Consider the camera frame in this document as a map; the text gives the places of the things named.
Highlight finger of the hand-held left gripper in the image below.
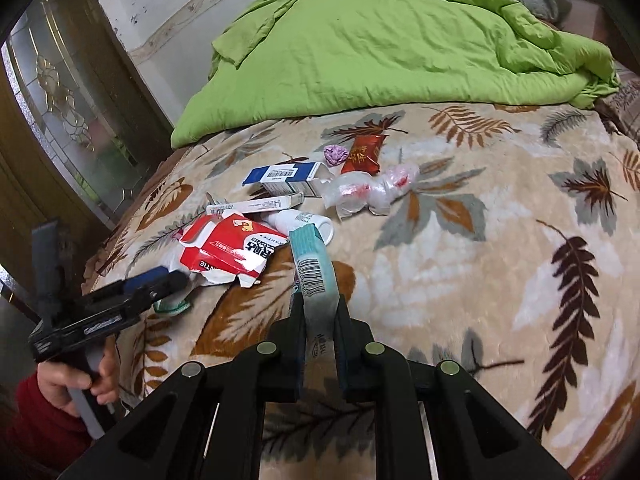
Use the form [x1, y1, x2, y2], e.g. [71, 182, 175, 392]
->
[84, 266, 172, 307]
[100, 269, 189, 319]

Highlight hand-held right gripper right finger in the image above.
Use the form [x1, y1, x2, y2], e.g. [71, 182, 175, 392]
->
[332, 292, 573, 480]

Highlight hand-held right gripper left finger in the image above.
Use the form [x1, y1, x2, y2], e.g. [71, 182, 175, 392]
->
[57, 292, 308, 480]

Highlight teal cardboard box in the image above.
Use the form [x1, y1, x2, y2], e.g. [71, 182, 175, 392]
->
[289, 225, 347, 401]

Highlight red white torn carton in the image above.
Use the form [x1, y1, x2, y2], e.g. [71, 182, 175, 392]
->
[177, 210, 289, 289]

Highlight person's left forearm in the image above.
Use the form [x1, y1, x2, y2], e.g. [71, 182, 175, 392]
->
[0, 372, 97, 480]

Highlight person's left hand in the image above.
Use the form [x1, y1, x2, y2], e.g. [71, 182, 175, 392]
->
[37, 347, 122, 412]

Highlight pale green wrapper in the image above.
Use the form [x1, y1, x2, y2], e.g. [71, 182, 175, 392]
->
[152, 294, 194, 317]

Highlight white plastic bottle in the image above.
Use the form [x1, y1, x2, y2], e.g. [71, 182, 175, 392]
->
[262, 210, 335, 247]

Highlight clear plastic bag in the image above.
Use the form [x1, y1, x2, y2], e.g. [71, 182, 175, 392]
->
[322, 162, 426, 221]

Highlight leaf print blanket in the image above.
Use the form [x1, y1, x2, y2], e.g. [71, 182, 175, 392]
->
[82, 72, 640, 480]

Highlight blue white medicine box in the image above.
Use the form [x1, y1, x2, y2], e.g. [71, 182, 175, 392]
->
[242, 160, 333, 199]

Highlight purple crumpled wrapper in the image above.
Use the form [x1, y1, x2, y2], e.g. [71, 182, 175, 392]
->
[324, 144, 351, 167]

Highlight red snack packet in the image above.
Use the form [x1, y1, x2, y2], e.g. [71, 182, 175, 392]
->
[342, 134, 389, 176]

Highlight wooden door with glass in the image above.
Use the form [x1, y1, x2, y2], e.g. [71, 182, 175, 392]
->
[0, 0, 173, 243]

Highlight green quilt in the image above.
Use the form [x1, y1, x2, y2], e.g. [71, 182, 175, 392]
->
[170, 0, 621, 150]

